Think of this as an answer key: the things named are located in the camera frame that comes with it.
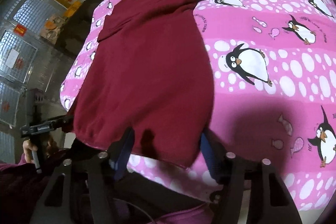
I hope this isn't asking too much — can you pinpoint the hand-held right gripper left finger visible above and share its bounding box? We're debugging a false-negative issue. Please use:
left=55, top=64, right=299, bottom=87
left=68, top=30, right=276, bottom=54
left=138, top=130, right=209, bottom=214
left=30, top=126, right=135, bottom=224

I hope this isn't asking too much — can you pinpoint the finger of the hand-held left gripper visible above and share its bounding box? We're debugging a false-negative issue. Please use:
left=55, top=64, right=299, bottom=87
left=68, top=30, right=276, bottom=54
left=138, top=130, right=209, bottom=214
left=62, top=115, right=77, bottom=133

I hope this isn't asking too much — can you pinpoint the pink penguin print blanket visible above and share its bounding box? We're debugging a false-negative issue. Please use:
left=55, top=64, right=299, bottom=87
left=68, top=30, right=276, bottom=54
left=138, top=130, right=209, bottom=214
left=60, top=0, right=336, bottom=211

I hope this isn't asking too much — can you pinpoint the person's purple top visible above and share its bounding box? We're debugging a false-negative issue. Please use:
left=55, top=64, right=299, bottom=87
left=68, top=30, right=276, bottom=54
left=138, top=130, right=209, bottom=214
left=113, top=199, right=214, bottom=224

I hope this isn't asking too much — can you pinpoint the black cabinet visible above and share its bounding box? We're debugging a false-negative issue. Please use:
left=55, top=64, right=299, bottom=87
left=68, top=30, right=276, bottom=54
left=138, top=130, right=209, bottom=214
left=56, top=0, right=108, bottom=56

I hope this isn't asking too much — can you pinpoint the person's left hand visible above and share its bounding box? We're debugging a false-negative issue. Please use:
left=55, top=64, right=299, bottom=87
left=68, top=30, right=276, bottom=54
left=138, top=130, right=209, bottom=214
left=22, top=134, right=59, bottom=163

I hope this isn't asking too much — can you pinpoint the person's left forearm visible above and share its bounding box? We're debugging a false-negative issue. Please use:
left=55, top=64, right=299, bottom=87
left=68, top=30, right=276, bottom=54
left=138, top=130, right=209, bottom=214
left=0, top=151, right=70, bottom=224

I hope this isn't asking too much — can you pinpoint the dark red sweater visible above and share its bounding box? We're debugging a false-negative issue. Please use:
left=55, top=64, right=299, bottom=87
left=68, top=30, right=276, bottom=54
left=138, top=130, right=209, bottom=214
left=71, top=0, right=221, bottom=169

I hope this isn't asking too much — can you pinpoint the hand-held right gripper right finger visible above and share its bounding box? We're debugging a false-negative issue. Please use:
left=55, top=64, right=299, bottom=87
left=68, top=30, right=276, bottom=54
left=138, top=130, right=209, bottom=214
left=200, top=132, right=303, bottom=224

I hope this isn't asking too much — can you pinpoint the metal grille door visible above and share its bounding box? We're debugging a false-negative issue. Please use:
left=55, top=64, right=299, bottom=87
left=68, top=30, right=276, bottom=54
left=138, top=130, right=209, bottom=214
left=0, top=0, right=67, bottom=135

